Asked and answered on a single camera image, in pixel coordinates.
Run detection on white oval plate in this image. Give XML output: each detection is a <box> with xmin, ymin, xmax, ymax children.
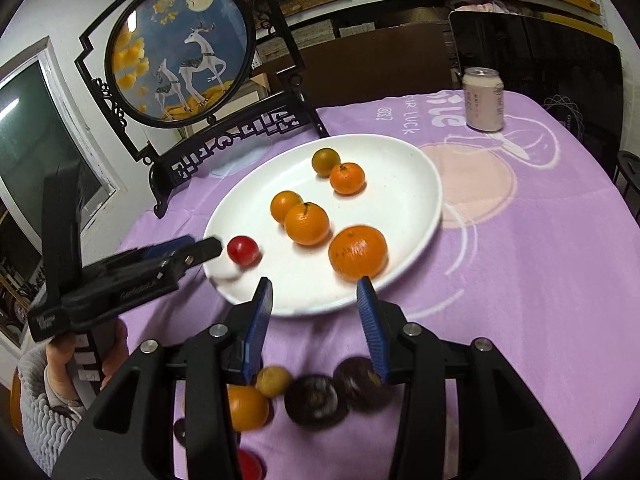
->
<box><xmin>202</xmin><ymin>133</ymin><xmax>444</xmax><ymax>317</ymax></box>

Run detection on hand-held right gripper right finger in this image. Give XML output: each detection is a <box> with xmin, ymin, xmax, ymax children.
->
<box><xmin>355</xmin><ymin>276</ymin><xmax>581</xmax><ymax>480</ymax></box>

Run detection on purple printed blanket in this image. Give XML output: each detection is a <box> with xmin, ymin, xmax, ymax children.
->
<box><xmin>80</xmin><ymin>91</ymin><xmax>640</xmax><ymax>480</ymax></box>

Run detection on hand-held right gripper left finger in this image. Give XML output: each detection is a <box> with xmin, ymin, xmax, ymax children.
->
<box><xmin>52</xmin><ymin>276</ymin><xmax>275</xmax><ymax>480</ymax></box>

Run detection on white framed window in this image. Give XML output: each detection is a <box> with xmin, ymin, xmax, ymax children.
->
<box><xmin>0</xmin><ymin>35</ymin><xmax>122</xmax><ymax>242</ymax></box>

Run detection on person's left forearm grey sleeve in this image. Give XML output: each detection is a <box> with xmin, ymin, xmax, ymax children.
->
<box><xmin>14</xmin><ymin>344</ymin><xmax>90</xmax><ymax>479</ymax></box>

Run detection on dark cluttered shelf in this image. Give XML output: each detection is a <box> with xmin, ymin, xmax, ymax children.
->
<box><xmin>0</xmin><ymin>205</ymin><xmax>48</xmax><ymax>350</ymax></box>

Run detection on brown wooden board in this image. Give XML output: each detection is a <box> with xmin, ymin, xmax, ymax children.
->
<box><xmin>260</xmin><ymin>22</ymin><xmax>457</xmax><ymax>111</ymax></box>

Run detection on red fruit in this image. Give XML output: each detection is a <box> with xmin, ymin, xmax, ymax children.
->
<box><xmin>237</xmin><ymin>449</ymin><xmax>265</xmax><ymax>480</ymax></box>

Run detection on large orange tangerine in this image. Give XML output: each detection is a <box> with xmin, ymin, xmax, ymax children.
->
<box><xmin>328</xmin><ymin>225</ymin><xmax>389</xmax><ymax>282</ymax></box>

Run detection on small yellow fruit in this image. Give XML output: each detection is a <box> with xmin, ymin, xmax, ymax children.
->
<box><xmin>256</xmin><ymin>365</ymin><xmax>294</xmax><ymax>399</ymax></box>

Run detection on dark purple passion fruit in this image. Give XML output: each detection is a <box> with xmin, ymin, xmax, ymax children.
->
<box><xmin>332</xmin><ymin>356</ymin><xmax>396</xmax><ymax>409</ymax></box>
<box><xmin>283</xmin><ymin>375</ymin><xmax>351</xmax><ymax>430</ymax></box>

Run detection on round deer screen black stand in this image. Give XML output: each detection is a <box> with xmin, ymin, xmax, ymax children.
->
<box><xmin>74</xmin><ymin>0</ymin><xmax>331</xmax><ymax>219</ymax></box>

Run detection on pink drink can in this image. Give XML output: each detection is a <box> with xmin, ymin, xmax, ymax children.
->
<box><xmin>461</xmin><ymin>67</ymin><xmax>505</xmax><ymax>132</ymax></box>

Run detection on black metal frame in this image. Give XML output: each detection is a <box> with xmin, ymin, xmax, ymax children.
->
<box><xmin>614</xmin><ymin>150</ymin><xmax>640</xmax><ymax>222</ymax></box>

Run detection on green tangerine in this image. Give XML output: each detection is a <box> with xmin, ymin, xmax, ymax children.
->
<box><xmin>311</xmin><ymin>147</ymin><xmax>342</xmax><ymax>177</ymax></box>

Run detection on person's left hand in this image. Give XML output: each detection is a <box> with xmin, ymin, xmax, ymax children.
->
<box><xmin>44</xmin><ymin>319</ymin><xmax>129</xmax><ymax>406</ymax></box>

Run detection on small orange tangerine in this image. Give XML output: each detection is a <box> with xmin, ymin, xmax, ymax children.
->
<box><xmin>270</xmin><ymin>190</ymin><xmax>304</xmax><ymax>224</ymax></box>
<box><xmin>329</xmin><ymin>162</ymin><xmax>366</xmax><ymax>195</ymax></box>

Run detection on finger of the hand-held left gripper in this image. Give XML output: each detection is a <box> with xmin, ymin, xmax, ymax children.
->
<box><xmin>121</xmin><ymin>234</ymin><xmax>199</xmax><ymax>262</ymax></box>
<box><xmin>145</xmin><ymin>236</ymin><xmax>224</xmax><ymax>282</ymax></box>

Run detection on red cherry tomato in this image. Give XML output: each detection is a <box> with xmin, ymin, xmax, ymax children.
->
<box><xmin>227</xmin><ymin>235</ymin><xmax>261</xmax><ymax>267</ymax></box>

